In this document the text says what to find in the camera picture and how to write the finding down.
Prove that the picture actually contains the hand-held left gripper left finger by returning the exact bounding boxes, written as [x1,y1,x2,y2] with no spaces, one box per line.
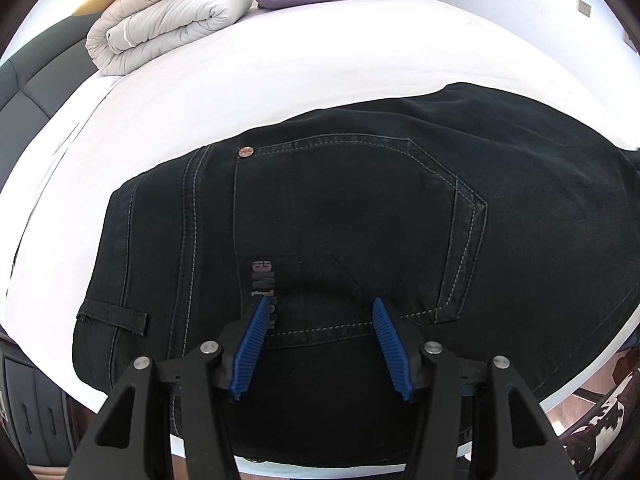
[65,296,281,480]

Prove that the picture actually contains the dark nightstand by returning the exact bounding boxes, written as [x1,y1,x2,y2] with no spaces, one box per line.
[0,340,101,471]

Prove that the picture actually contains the bed with white sheet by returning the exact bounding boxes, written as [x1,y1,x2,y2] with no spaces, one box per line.
[0,0,640,461]

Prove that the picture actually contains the grey padded headboard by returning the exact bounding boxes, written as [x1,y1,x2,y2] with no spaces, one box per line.
[0,12,101,191]

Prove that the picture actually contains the black denim pants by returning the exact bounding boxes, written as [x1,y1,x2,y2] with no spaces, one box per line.
[72,81,640,463]

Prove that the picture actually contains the brown white patterned cloth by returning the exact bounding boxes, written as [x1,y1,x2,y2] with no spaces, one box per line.
[560,375,637,476]

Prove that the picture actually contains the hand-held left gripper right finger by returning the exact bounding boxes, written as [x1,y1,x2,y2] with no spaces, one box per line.
[371,296,576,480]

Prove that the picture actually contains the folded beige comforter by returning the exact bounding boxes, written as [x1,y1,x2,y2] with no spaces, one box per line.
[85,0,258,76]

